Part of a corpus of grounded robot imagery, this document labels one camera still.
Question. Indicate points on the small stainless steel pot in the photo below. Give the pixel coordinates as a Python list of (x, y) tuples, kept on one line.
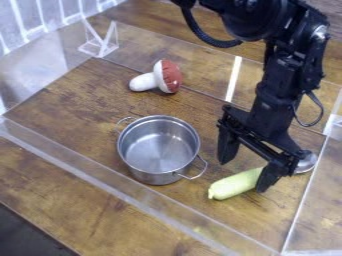
[(159, 146)]

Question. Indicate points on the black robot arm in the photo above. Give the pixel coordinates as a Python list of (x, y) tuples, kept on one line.
[(294, 30)]

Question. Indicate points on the green handled metal spoon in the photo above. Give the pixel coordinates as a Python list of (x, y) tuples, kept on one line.
[(244, 181)]

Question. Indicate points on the red white toy mushroom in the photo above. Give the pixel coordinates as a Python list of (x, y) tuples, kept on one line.
[(165, 77)]

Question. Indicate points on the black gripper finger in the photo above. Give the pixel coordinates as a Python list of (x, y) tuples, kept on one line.
[(272, 173), (228, 145)]

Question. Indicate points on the clear acrylic triangular bracket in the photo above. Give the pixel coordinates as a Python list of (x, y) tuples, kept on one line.
[(99, 46)]

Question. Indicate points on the clear acrylic enclosure wall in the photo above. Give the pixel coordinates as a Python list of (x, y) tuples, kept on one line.
[(66, 182)]

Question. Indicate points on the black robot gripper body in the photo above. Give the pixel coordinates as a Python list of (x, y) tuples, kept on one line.
[(262, 127)]

